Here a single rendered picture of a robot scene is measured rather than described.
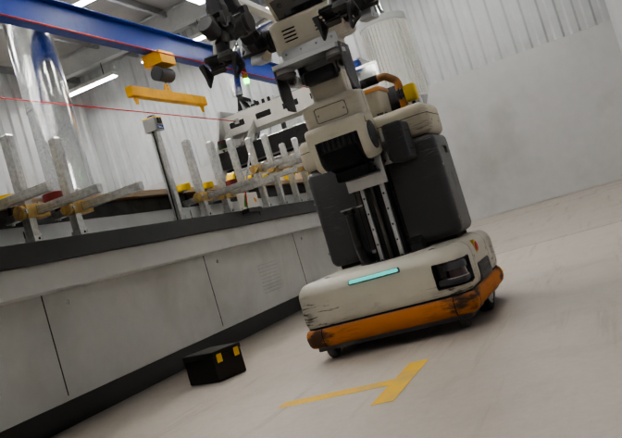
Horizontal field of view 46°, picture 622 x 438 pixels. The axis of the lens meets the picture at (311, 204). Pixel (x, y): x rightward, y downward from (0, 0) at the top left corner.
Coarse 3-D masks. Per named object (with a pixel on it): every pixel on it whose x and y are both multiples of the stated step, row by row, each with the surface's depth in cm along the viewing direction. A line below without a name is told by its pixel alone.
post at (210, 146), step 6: (210, 144) 405; (210, 150) 405; (210, 156) 405; (216, 156) 406; (216, 162) 404; (216, 168) 405; (216, 174) 405; (222, 174) 407; (216, 180) 405; (222, 180) 405; (222, 186) 404; (228, 198) 405; (228, 204) 403
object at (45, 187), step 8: (40, 184) 235; (48, 184) 236; (24, 192) 238; (32, 192) 236; (40, 192) 235; (48, 192) 237; (0, 200) 242; (8, 200) 240; (16, 200) 239; (24, 200) 240; (0, 208) 242
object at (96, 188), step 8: (96, 184) 258; (80, 192) 260; (88, 192) 259; (96, 192) 258; (56, 200) 264; (64, 200) 263; (72, 200) 262; (40, 208) 267; (48, 208) 266; (8, 224) 273
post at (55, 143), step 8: (56, 144) 289; (56, 152) 289; (56, 160) 289; (64, 160) 290; (56, 168) 289; (64, 168) 289; (64, 176) 288; (64, 184) 288; (72, 184) 291; (64, 192) 288; (72, 192) 289; (72, 216) 288; (80, 216) 289; (72, 224) 288; (80, 224) 288
